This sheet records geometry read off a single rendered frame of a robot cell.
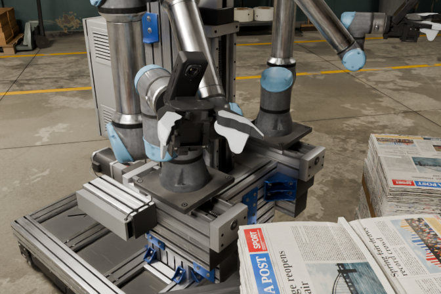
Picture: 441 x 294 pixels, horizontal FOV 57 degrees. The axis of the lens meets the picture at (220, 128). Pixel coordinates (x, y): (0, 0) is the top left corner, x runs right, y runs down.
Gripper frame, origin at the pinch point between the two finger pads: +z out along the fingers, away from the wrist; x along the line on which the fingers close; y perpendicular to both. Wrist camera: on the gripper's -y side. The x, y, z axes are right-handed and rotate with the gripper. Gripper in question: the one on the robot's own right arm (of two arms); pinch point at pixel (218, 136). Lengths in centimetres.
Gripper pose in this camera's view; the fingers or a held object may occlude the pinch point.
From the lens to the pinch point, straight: 56.4
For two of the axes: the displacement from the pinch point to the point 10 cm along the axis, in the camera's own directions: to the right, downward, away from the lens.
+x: -9.1, 0.4, -4.2
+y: -1.3, 9.2, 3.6
